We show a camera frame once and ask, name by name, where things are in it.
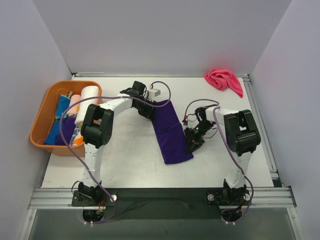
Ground purple towel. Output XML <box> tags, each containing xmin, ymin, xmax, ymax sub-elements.
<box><xmin>152</xmin><ymin>100</ymin><xmax>194</xmax><ymax>165</ymax></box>

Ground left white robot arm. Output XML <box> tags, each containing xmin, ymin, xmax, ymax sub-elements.
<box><xmin>78</xmin><ymin>81</ymin><xmax>161</xmax><ymax>206</ymax></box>

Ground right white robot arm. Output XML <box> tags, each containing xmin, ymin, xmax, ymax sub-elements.
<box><xmin>184</xmin><ymin>104</ymin><xmax>261</xmax><ymax>207</ymax></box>

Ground white rolled towel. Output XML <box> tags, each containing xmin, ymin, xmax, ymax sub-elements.
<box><xmin>74</xmin><ymin>85</ymin><xmax>100</xmax><ymax>125</ymax></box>

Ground pink crumpled towel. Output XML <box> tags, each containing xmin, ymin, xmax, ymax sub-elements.
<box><xmin>204</xmin><ymin>68</ymin><xmax>244</xmax><ymax>98</ymax></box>

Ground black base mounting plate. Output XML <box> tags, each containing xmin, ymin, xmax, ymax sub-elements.
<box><xmin>71</xmin><ymin>187</ymin><xmax>250</xmax><ymax>221</ymax></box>

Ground peach rolled towel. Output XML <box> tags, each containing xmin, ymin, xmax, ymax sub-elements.
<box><xmin>66</xmin><ymin>94</ymin><xmax>81</xmax><ymax>117</ymax></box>

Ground patterned orange white towel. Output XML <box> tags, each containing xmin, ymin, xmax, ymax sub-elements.
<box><xmin>69</xmin><ymin>125</ymin><xmax>83</xmax><ymax>147</ymax></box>

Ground blue rolled towel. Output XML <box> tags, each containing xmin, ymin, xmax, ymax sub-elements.
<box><xmin>44</xmin><ymin>95</ymin><xmax>71</xmax><ymax>146</ymax></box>

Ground orange plastic basket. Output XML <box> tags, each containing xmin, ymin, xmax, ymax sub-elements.
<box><xmin>29</xmin><ymin>80</ymin><xmax>102</xmax><ymax>157</ymax></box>

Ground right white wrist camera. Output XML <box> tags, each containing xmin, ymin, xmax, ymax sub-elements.
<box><xmin>186</xmin><ymin>116</ymin><xmax>199</xmax><ymax>129</ymax></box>

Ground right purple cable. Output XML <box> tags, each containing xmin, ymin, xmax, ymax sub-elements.
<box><xmin>182</xmin><ymin>98</ymin><xmax>255</xmax><ymax>224</ymax></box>

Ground purple cable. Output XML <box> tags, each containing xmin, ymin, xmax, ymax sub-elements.
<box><xmin>59</xmin><ymin>80</ymin><xmax>172</xmax><ymax>225</ymax></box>
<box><xmin>182</xmin><ymin>98</ymin><xmax>255</xmax><ymax>224</ymax></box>

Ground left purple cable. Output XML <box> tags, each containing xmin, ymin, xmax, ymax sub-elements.
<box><xmin>59</xmin><ymin>80</ymin><xmax>172</xmax><ymax>225</ymax></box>

